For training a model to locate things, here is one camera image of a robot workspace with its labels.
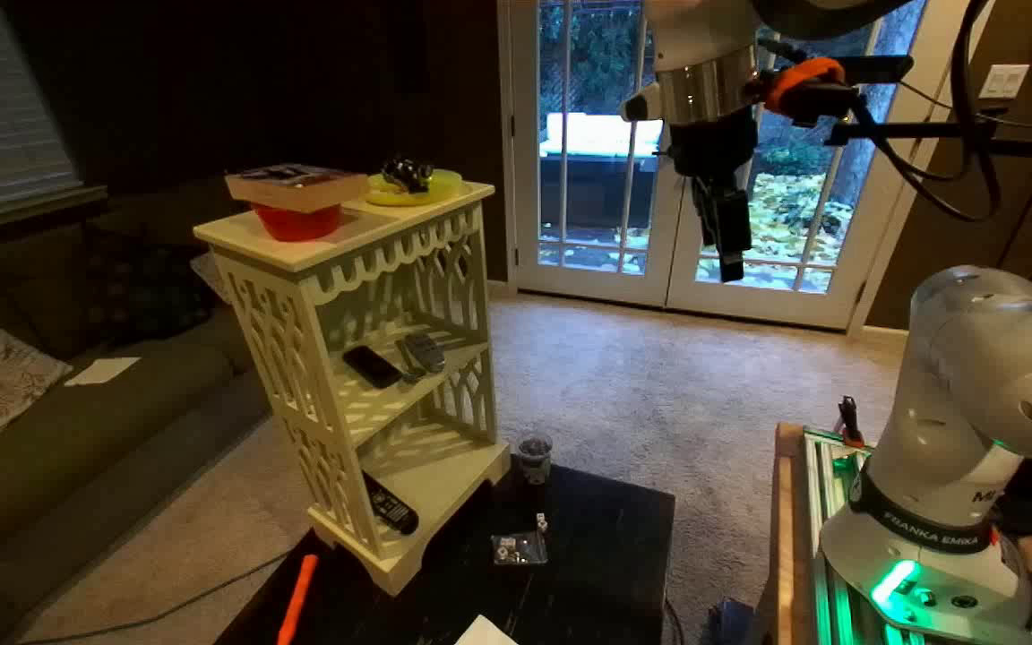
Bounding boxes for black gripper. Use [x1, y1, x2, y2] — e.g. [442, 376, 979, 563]
[668, 106, 764, 281]

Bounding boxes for black object on plate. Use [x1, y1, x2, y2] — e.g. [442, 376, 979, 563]
[376, 152, 438, 197]

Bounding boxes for olive fabric couch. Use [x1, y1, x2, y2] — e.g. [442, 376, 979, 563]
[0, 211, 275, 645]

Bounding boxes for flat printed cardboard box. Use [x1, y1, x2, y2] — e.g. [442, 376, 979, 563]
[221, 161, 374, 211]

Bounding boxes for long black remote control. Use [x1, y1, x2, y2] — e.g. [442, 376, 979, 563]
[358, 469, 424, 538]

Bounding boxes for red marker pen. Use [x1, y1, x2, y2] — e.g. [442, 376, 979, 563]
[273, 548, 321, 645]

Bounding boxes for wooden robot mount table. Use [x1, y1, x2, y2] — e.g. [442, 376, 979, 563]
[764, 420, 1032, 645]

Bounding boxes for window blinds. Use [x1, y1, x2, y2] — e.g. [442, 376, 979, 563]
[0, 0, 106, 237]

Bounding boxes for small white paper sheet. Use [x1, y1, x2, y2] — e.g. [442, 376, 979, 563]
[60, 354, 142, 391]

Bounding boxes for light couch pillow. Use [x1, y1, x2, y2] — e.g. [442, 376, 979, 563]
[190, 247, 240, 308]

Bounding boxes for black red clamp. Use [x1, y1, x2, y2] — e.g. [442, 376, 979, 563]
[830, 391, 868, 451]

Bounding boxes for black camera boom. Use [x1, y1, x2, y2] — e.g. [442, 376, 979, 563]
[823, 109, 1032, 166]

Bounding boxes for red bowl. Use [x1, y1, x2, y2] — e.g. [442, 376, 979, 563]
[252, 201, 347, 243]

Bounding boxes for blue object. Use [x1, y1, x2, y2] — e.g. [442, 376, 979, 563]
[703, 594, 764, 645]

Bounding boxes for yellow-green plate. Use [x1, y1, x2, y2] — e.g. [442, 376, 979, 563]
[364, 168, 468, 211]

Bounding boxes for white lattice shelf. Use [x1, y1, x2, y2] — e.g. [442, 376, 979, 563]
[190, 179, 511, 597]

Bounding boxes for white glass french door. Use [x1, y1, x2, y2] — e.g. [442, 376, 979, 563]
[496, 0, 997, 332]

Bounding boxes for dark couch cushion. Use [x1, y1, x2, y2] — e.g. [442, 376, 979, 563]
[78, 227, 221, 350]

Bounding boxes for grey remote control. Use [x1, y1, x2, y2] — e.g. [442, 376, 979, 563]
[399, 328, 448, 376]

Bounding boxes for white light switch plate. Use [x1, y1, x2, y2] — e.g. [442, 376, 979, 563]
[975, 62, 1032, 105]

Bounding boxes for white paper on table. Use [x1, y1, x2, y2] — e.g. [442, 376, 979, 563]
[453, 611, 518, 645]

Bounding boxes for small printed packet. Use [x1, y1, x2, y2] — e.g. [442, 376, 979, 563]
[487, 531, 552, 571]

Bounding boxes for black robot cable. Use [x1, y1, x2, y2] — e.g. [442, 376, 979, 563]
[849, 0, 1009, 227]

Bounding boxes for small dark cup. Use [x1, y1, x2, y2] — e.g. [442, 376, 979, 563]
[511, 438, 555, 490]

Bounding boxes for orange cable clip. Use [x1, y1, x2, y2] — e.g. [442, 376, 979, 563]
[764, 52, 849, 126]

